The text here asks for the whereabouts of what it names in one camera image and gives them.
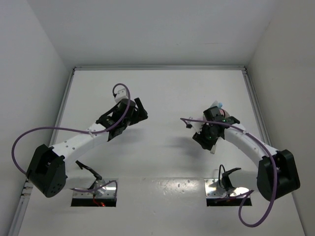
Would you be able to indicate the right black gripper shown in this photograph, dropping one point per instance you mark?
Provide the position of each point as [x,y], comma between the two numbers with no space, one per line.
[200,139]

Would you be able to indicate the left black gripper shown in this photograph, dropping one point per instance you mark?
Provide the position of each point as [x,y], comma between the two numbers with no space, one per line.
[141,114]

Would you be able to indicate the green highlighter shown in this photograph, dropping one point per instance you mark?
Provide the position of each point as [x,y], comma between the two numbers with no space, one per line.
[215,103]

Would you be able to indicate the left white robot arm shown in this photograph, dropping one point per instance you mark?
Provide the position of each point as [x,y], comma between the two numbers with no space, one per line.
[57,167]

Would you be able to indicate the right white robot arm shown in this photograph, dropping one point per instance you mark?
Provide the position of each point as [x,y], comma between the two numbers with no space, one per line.
[276,173]

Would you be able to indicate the white round divided container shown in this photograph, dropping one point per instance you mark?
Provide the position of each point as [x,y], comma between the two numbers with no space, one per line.
[225,118]

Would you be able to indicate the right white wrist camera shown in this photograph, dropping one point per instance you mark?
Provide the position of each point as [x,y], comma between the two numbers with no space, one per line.
[196,126]

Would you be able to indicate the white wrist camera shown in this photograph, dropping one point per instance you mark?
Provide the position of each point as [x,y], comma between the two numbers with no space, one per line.
[121,94]
[196,126]

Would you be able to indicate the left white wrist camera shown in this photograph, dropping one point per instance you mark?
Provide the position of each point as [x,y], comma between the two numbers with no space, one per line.
[121,94]

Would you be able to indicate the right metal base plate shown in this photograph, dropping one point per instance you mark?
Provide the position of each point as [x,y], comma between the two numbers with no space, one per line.
[214,191]

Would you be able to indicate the metal base plate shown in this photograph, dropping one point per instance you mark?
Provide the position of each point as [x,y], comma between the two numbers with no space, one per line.
[214,191]
[108,189]

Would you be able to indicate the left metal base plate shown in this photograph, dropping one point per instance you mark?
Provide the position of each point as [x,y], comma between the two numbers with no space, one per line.
[108,189]

